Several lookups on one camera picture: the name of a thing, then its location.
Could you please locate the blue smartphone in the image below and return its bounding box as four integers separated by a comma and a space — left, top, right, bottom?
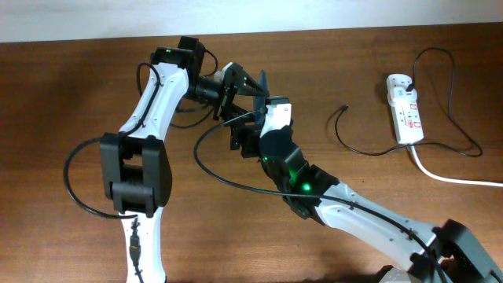
253, 70, 268, 125

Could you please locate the white charger adapter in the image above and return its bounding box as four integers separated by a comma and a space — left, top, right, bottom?
387, 86, 417, 107

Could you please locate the white power strip cord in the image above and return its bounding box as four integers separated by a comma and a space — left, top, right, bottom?
407, 144, 503, 188

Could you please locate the white power strip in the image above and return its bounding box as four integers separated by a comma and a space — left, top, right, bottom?
386, 74, 424, 145

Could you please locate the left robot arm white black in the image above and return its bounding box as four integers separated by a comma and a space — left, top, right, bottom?
100, 36, 269, 282

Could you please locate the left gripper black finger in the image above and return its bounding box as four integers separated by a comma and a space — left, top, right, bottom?
235, 70, 270, 97
222, 104, 255, 127

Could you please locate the black charger cable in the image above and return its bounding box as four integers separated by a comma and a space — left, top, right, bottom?
333, 47, 483, 158

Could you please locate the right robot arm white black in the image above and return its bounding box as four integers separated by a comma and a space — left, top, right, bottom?
231, 123, 502, 282

